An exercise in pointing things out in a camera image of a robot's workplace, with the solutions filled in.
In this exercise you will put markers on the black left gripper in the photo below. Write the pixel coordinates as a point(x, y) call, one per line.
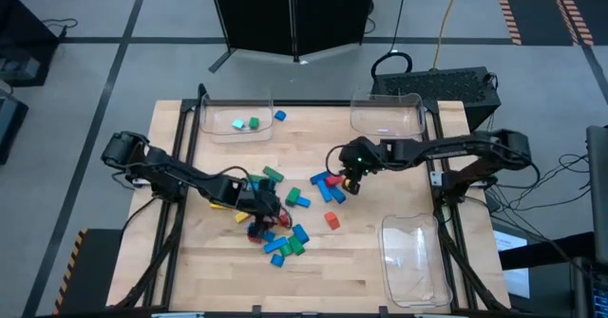
point(261, 201)

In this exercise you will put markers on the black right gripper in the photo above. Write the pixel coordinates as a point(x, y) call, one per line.
point(361, 156)

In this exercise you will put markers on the long green block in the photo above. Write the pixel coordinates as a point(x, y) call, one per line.
point(258, 179)
point(273, 173)

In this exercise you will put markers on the small red block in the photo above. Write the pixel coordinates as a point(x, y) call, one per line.
point(255, 240)
point(285, 220)

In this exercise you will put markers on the medium green block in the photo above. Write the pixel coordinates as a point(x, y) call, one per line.
point(293, 196)

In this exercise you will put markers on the medium blue block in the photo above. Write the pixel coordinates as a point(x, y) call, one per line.
point(337, 194)
point(300, 233)
point(303, 202)

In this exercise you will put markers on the green half-cylinder block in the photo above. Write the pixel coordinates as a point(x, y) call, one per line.
point(285, 250)

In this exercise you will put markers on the green triangular prism block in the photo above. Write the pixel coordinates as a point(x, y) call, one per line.
point(296, 245)

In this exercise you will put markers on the blue half-cylinder block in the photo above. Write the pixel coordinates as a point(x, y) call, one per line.
point(277, 260)

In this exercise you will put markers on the orange triangular prism block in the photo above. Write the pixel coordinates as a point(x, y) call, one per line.
point(332, 220)

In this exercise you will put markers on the small green cube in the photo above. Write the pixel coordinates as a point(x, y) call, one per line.
point(254, 122)

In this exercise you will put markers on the small light cyan cube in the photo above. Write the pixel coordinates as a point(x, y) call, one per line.
point(237, 124)

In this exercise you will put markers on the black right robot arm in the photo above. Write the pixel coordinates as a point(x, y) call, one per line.
point(451, 148)

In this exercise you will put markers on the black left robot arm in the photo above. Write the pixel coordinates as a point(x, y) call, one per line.
point(180, 178)

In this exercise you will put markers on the long yellow block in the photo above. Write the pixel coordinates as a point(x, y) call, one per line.
point(216, 207)
point(242, 217)

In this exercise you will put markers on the blue upright cube block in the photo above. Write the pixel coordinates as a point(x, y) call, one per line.
point(270, 237)

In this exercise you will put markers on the long dark blue block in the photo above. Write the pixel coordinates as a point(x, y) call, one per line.
point(320, 177)

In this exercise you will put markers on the black perforated computer case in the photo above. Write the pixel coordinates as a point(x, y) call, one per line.
point(442, 87)

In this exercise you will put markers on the large clear plastic bin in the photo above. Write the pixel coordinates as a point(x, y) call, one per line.
point(413, 261)

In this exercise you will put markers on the black folding partition screen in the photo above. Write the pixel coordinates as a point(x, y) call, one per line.
point(256, 14)

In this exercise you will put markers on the black yellow-striped floor mat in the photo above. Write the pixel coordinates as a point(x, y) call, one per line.
point(95, 270)

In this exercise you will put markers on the white paper sheet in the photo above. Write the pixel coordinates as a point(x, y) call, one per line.
point(513, 270)

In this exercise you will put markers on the black side desk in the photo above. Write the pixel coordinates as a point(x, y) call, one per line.
point(551, 285)

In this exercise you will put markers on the black orange-striped floor mat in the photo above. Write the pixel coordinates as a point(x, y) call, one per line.
point(537, 5)

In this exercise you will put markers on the grey monitor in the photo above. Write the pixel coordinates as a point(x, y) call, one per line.
point(599, 190)

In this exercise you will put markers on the dark equipment box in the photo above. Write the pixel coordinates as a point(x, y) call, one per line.
point(12, 128)

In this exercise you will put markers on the black cabinet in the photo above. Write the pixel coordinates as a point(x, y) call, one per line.
point(24, 33)

